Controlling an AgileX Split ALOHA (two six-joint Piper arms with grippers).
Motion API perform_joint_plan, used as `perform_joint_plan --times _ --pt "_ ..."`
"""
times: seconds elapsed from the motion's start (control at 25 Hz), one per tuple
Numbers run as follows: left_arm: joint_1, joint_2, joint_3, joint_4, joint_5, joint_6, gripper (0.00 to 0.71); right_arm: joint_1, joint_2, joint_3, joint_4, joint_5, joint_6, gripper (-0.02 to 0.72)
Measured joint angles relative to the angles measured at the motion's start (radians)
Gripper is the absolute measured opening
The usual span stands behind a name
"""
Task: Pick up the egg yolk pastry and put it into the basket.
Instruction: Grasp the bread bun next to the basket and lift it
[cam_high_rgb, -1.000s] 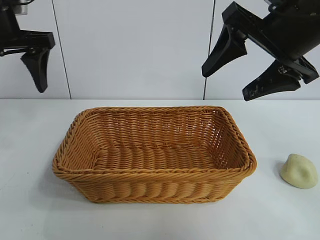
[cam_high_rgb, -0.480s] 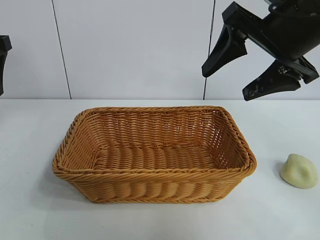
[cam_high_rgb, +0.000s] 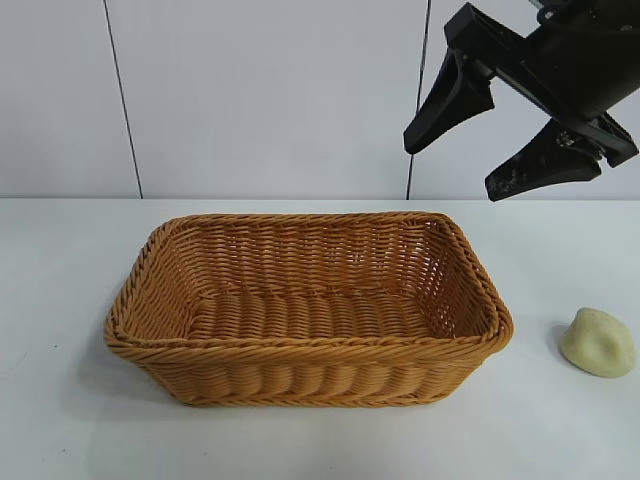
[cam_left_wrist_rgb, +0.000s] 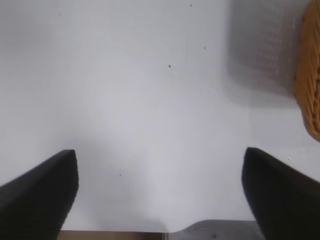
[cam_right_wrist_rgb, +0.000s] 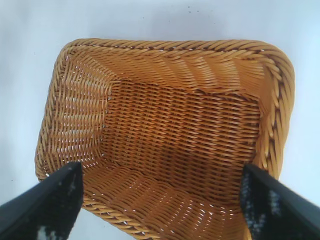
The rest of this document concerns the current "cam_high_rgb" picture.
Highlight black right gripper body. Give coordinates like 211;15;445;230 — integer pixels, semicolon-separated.
443;0;640;169

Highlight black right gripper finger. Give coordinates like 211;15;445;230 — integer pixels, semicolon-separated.
483;118;603;203
402;48;496;155

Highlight pale yellow egg yolk pastry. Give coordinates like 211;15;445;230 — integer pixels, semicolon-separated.
559;306;637;377

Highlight brown woven wicker basket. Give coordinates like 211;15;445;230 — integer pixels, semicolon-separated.
103;212;516;409

